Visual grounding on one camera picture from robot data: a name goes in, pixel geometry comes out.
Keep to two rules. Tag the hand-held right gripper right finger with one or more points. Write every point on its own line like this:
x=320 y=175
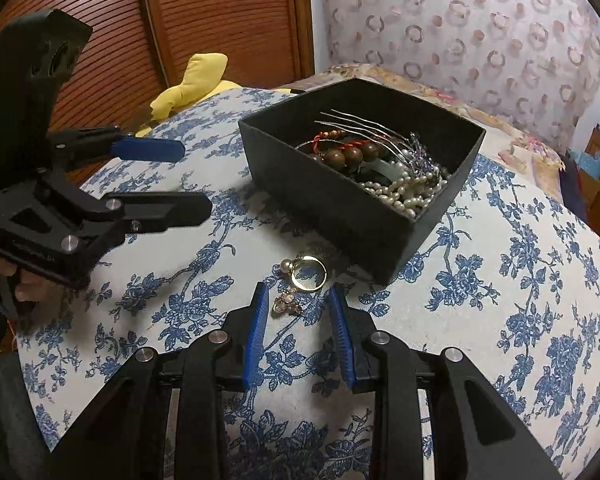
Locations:
x=342 y=342

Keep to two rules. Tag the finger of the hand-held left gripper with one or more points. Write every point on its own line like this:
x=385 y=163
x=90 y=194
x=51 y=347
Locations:
x=170 y=210
x=145 y=150

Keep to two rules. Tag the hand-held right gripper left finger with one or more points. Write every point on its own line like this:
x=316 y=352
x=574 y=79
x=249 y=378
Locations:
x=255 y=340

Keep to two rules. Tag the person's left hand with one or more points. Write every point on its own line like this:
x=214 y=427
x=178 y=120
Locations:
x=31 y=291

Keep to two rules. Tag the black felt box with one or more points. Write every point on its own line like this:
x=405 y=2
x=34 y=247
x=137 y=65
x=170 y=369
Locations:
x=340 y=210

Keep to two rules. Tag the silver hair comb purple flowers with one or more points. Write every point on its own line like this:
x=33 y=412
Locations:
x=360 y=121

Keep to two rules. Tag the green jade bangle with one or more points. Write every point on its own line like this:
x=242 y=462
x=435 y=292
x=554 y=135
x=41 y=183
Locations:
x=377 y=170

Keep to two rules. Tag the yellow plush toy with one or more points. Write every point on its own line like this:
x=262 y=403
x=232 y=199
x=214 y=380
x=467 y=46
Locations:
x=200 y=72

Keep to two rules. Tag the blue floral tablecloth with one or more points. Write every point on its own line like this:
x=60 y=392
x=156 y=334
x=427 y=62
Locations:
x=480 y=310

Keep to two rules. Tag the blue paper bag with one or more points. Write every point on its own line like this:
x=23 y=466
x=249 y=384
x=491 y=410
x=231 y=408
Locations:
x=585 y=164

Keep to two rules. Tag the wooden louvered wardrobe door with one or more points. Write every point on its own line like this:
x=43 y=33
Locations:
x=205 y=10

